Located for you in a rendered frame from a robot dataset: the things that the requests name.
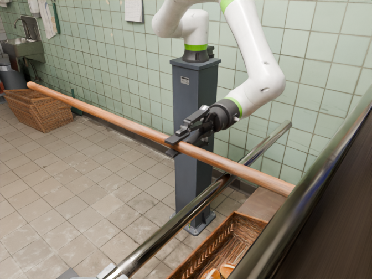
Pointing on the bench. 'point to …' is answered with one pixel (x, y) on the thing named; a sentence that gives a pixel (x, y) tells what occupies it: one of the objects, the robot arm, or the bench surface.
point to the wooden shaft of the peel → (283, 190)
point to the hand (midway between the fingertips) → (177, 143)
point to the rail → (301, 200)
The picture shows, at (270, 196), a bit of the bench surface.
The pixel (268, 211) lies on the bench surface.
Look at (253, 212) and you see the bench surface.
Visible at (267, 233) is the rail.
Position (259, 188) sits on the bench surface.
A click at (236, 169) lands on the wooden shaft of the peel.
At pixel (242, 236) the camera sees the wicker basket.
